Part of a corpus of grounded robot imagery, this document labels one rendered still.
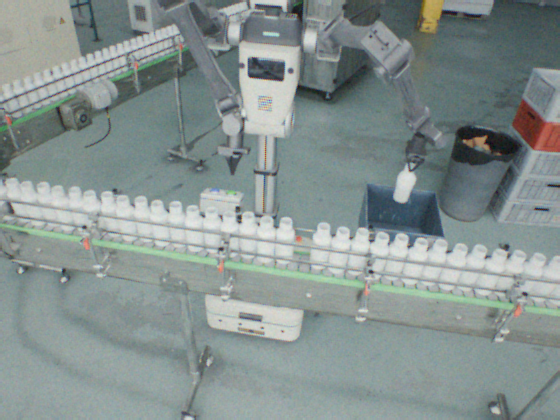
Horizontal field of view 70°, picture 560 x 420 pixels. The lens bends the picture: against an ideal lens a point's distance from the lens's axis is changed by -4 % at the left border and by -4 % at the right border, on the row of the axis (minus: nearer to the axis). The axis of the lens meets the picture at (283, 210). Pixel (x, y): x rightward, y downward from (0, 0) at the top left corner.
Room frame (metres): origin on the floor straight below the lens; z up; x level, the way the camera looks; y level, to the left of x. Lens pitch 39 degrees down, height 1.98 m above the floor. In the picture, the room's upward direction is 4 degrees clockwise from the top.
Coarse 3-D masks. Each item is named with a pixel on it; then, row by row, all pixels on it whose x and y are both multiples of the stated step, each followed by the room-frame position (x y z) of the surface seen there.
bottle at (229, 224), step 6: (228, 216) 1.00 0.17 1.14; (234, 216) 0.98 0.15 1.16; (222, 222) 0.99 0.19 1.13; (228, 222) 0.97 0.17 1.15; (234, 222) 0.98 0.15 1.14; (222, 228) 0.97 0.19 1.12; (228, 228) 0.96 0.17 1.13; (234, 228) 0.97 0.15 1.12; (234, 240) 0.96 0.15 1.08; (234, 246) 0.96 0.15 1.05
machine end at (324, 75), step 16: (304, 0) 4.68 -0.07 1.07; (320, 0) 4.64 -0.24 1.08; (336, 0) 4.57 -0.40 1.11; (352, 0) 4.77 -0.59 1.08; (368, 0) 5.32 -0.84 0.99; (304, 16) 4.67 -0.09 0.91; (320, 16) 4.63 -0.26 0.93; (352, 16) 4.85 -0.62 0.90; (368, 16) 5.42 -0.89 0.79; (352, 48) 4.99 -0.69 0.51; (304, 64) 4.70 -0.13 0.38; (320, 64) 4.61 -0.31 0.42; (336, 64) 4.57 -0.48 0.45; (352, 64) 5.08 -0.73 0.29; (304, 80) 4.68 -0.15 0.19; (320, 80) 4.60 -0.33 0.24; (336, 80) 4.56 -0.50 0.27
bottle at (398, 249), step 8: (400, 240) 0.91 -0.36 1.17; (392, 248) 0.92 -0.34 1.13; (400, 248) 0.91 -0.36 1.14; (392, 256) 0.91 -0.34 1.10; (400, 256) 0.90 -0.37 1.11; (392, 264) 0.90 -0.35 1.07; (400, 264) 0.90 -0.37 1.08; (384, 272) 0.92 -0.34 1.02; (392, 272) 0.90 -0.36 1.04; (400, 272) 0.91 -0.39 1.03
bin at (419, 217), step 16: (368, 192) 1.52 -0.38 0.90; (384, 192) 1.51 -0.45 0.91; (416, 192) 1.50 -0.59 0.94; (432, 192) 1.49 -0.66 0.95; (368, 208) 1.52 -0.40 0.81; (384, 208) 1.51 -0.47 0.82; (400, 208) 1.50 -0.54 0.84; (416, 208) 1.50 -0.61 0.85; (432, 208) 1.44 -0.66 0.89; (384, 224) 1.50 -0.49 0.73; (400, 224) 1.50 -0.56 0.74; (416, 224) 1.49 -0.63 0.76; (432, 224) 1.37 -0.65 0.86; (432, 240) 1.19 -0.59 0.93
